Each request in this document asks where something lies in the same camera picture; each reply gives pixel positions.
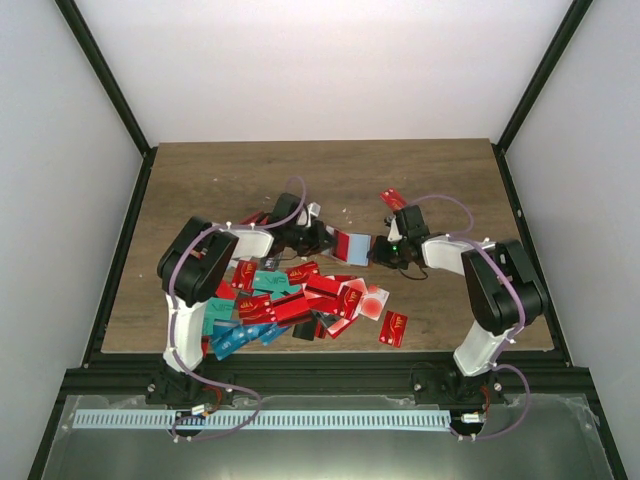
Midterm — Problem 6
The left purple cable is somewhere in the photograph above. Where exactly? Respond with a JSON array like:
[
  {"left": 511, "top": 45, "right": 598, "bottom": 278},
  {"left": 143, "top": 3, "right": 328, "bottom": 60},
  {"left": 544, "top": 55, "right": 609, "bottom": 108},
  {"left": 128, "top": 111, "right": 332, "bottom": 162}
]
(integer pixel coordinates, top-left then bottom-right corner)
[{"left": 167, "top": 175, "right": 307, "bottom": 444}]

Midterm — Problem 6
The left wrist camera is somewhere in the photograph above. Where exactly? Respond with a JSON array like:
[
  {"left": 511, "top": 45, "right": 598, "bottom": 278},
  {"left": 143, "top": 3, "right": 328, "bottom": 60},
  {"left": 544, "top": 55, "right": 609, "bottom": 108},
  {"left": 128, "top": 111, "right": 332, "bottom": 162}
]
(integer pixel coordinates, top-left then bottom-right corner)
[{"left": 298, "top": 202, "right": 321, "bottom": 226}]

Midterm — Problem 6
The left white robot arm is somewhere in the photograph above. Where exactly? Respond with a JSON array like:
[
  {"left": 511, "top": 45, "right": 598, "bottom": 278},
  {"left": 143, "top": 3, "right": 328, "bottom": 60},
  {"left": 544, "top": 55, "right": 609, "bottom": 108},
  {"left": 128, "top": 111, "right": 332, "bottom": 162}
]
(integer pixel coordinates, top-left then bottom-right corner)
[{"left": 157, "top": 193, "right": 335, "bottom": 404}]

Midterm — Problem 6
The light blue slotted strip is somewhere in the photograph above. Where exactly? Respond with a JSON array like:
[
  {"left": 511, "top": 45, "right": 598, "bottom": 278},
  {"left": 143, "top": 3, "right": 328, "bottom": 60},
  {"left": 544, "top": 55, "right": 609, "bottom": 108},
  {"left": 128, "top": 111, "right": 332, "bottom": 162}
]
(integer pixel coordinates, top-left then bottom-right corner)
[{"left": 72, "top": 409, "right": 451, "bottom": 432}]

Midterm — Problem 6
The lone red card far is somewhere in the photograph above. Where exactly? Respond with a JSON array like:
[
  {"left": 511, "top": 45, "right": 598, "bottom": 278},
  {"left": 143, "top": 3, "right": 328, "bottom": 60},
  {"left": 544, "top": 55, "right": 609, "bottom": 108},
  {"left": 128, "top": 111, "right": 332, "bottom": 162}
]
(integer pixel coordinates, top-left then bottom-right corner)
[{"left": 379, "top": 188, "right": 408, "bottom": 213}]

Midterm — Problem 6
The teal card left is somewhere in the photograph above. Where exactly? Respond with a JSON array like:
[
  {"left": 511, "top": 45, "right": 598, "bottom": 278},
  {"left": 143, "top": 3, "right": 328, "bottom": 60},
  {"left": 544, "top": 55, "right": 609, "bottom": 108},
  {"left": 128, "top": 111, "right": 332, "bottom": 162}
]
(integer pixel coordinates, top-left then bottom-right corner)
[{"left": 202, "top": 298, "right": 236, "bottom": 337}]

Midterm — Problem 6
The red gold VIP card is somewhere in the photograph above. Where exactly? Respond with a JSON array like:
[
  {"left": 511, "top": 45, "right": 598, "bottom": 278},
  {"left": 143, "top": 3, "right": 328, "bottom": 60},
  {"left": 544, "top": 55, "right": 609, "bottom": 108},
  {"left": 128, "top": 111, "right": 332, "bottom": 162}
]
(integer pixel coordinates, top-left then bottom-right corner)
[{"left": 237, "top": 294, "right": 277, "bottom": 326}]

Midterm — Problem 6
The blue card front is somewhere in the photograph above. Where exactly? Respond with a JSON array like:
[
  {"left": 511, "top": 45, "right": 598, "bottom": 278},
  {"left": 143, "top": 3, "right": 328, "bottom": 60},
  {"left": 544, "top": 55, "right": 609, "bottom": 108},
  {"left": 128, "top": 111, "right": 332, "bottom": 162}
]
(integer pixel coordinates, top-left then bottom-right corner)
[{"left": 211, "top": 324, "right": 271, "bottom": 360}]

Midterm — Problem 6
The white red circle card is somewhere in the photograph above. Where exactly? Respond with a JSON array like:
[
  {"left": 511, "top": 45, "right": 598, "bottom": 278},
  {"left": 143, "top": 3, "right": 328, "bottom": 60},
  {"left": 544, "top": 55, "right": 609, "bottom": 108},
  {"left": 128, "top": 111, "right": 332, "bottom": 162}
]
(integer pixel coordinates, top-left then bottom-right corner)
[{"left": 357, "top": 285, "right": 390, "bottom": 321}]

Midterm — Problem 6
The red VIP card right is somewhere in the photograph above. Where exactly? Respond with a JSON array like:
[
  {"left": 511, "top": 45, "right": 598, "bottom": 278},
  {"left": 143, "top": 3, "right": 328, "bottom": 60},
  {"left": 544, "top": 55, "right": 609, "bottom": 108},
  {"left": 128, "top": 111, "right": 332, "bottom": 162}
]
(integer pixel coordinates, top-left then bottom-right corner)
[{"left": 379, "top": 311, "right": 408, "bottom": 348}]

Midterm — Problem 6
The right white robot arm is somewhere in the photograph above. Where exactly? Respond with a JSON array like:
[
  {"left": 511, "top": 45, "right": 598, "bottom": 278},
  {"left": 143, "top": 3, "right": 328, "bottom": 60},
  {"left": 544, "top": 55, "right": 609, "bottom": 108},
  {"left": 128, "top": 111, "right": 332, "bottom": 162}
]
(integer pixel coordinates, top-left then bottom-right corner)
[{"left": 369, "top": 205, "right": 549, "bottom": 403}]

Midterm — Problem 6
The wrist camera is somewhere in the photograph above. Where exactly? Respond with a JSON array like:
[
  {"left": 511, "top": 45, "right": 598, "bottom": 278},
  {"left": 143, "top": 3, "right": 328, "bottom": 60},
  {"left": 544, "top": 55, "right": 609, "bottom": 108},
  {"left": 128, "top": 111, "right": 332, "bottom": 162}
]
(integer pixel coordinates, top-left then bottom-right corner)
[
  {"left": 298, "top": 202, "right": 321, "bottom": 226},
  {"left": 384, "top": 215, "right": 402, "bottom": 244}
]

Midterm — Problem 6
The teal VIP card centre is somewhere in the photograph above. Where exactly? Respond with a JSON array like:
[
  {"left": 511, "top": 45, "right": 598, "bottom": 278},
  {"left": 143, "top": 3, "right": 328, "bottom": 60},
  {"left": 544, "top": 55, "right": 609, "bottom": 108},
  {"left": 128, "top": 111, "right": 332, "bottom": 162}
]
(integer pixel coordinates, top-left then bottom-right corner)
[{"left": 252, "top": 270, "right": 301, "bottom": 297}]

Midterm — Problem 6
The red gold card upper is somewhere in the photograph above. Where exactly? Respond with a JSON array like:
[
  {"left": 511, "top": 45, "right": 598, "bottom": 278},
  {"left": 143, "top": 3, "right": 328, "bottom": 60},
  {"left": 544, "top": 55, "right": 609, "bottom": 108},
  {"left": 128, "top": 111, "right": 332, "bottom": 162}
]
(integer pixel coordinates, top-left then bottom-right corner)
[{"left": 285, "top": 261, "right": 319, "bottom": 285}]

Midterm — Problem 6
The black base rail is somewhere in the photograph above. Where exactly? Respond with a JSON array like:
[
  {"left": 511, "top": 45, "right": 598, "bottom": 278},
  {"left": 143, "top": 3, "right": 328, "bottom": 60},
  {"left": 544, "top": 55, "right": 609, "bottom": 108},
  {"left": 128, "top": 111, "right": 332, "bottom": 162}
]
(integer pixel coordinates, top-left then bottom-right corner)
[{"left": 58, "top": 352, "right": 597, "bottom": 406}]

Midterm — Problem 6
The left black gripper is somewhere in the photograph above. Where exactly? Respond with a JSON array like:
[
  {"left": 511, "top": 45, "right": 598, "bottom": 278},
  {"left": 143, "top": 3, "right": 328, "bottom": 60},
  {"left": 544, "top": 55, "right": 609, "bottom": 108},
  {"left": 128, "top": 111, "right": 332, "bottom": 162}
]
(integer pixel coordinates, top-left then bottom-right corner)
[{"left": 285, "top": 220, "right": 338, "bottom": 257}]

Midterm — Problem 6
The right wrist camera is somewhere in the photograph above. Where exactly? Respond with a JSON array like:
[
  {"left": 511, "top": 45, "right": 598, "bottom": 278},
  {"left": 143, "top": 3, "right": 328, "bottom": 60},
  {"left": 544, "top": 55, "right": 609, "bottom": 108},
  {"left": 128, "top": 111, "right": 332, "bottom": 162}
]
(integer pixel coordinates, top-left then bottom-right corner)
[{"left": 384, "top": 215, "right": 402, "bottom": 244}]

